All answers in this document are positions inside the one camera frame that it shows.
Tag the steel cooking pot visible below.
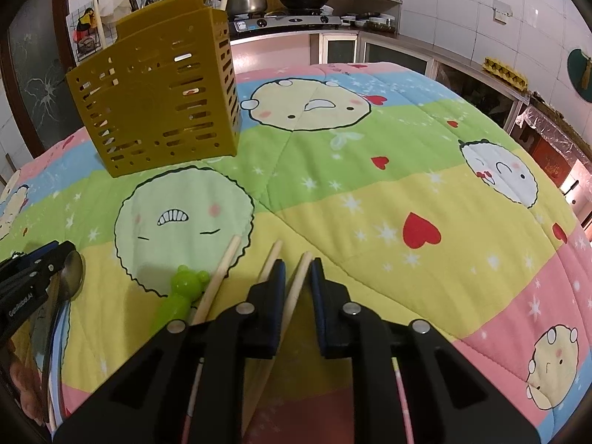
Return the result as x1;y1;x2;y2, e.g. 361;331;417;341
221;0;268;16

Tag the black wok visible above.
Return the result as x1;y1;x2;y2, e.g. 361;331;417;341
280;0;328;14

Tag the wall socket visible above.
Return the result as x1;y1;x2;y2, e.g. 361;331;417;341
492;0;513;24

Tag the yellow perforated utensil holder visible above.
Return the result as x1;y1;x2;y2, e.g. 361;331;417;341
66;0;241;178

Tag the yellow egg tray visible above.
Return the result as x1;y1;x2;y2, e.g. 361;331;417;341
482;57;529;92

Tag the green round wall hanger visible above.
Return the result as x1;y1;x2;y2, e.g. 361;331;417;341
567;49;592;103

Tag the wooden chopstick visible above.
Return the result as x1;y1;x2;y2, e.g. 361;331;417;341
242;252;312;436
257;239;283;284
191;235;242;326

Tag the green bear-handled utensil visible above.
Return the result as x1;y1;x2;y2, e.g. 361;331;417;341
151;265;210;333

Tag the gas stove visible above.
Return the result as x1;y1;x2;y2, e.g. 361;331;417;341
229;15;342;38

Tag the metal spoon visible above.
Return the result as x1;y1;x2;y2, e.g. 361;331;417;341
41;250;84;430

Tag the colourful cartoon quilt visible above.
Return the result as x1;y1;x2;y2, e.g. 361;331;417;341
1;63;591;442

